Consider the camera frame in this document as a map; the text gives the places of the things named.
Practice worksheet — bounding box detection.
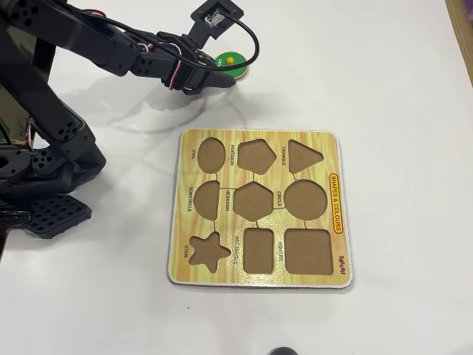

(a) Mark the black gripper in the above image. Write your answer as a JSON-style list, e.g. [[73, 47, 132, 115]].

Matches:
[[161, 34, 239, 95]]

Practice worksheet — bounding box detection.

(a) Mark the green round puzzle piece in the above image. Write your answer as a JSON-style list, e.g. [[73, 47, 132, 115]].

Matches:
[[213, 50, 250, 80]]

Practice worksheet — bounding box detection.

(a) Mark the wooden shapes puzzle board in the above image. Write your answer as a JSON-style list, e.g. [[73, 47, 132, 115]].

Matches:
[[166, 127, 354, 290]]

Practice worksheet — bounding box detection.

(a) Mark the black grid clamp plate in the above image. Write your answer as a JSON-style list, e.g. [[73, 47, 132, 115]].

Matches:
[[22, 195, 93, 240]]

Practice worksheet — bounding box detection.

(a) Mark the light wooden side panel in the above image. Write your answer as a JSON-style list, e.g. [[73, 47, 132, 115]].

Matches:
[[448, 0, 473, 89]]

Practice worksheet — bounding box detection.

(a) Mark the red white servo wire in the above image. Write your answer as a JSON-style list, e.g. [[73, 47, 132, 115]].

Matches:
[[137, 41, 186, 92]]

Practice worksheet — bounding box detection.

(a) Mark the black camera cable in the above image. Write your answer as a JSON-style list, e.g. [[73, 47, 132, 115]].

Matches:
[[84, 10, 261, 71]]

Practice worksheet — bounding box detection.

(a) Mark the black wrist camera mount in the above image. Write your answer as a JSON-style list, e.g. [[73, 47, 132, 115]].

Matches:
[[190, 0, 245, 51]]

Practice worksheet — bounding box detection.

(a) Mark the red wire bundle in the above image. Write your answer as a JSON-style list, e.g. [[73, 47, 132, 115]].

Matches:
[[24, 116, 36, 149]]

